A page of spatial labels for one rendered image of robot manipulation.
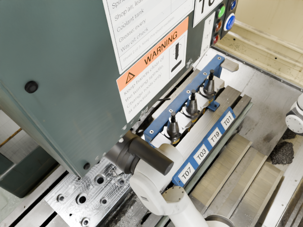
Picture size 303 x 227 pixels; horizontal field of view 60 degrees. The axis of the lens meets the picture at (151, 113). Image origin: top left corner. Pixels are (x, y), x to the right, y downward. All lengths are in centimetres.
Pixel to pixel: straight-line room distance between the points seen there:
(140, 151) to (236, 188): 88
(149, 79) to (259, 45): 118
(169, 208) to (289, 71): 115
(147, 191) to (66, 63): 35
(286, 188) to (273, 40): 74
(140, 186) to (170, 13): 34
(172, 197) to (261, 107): 104
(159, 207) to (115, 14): 41
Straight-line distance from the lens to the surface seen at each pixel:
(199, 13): 45
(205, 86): 97
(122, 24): 30
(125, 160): 58
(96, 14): 27
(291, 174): 157
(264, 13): 144
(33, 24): 23
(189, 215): 64
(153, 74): 40
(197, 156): 117
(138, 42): 33
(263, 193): 142
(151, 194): 56
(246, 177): 141
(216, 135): 124
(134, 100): 40
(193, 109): 92
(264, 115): 156
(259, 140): 154
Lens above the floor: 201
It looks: 57 degrees down
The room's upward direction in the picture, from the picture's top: 6 degrees counter-clockwise
